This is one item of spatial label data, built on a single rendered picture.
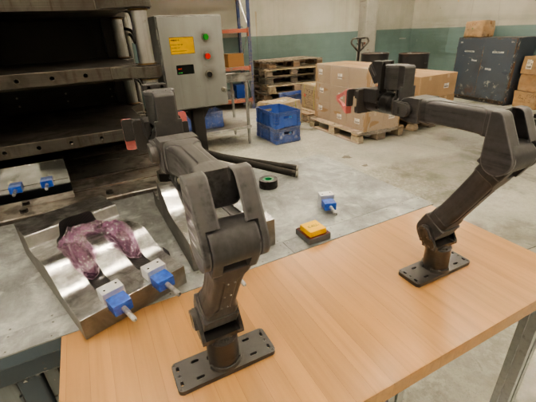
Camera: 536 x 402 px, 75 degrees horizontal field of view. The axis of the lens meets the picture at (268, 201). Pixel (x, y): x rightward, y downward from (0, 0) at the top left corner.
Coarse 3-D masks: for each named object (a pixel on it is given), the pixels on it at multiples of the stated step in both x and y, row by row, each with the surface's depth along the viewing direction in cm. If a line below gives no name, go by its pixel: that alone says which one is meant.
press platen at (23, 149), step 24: (0, 120) 177; (24, 120) 174; (48, 120) 172; (72, 120) 170; (96, 120) 167; (0, 144) 135; (24, 144) 135; (48, 144) 139; (72, 144) 143; (96, 144) 147
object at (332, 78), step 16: (320, 64) 510; (336, 64) 502; (352, 64) 489; (368, 64) 482; (320, 80) 518; (336, 80) 484; (352, 80) 455; (368, 80) 429; (320, 96) 526; (336, 96) 492; (320, 112) 538; (336, 112) 502; (352, 112) 469; (368, 112) 448; (320, 128) 532; (336, 128) 500; (352, 128) 476; (368, 128) 457; (384, 128) 469; (400, 128) 483
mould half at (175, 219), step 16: (160, 192) 116; (176, 192) 116; (160, 208) 126; (176, 208) 112; (240, 208) 111; (176, 224) 104; (272, 224) 104; (176, 240) 111; (272, 240) 106; (192, 256) 95
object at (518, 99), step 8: (528, 56) 581; (528, 64) 584; (520, 72) 598; (528, 72) 586; (520, 80) 601; (528, 80) 590; (520, 88) 604; (528, 88) 592; (520, 96) 606; (528, 96) 593; (512, 104) 621; (520, 104) 608; (528, 104) 595
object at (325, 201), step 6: (318, 192) 127; (324, 192) 127; (330, 192) 127; (318, 198) 128; (324, 198) 125; (330, 198) 125; (318, 204) 129; (324, 204) 122; (330, 204) 122; (336, 204) 122; (330, 210) 123
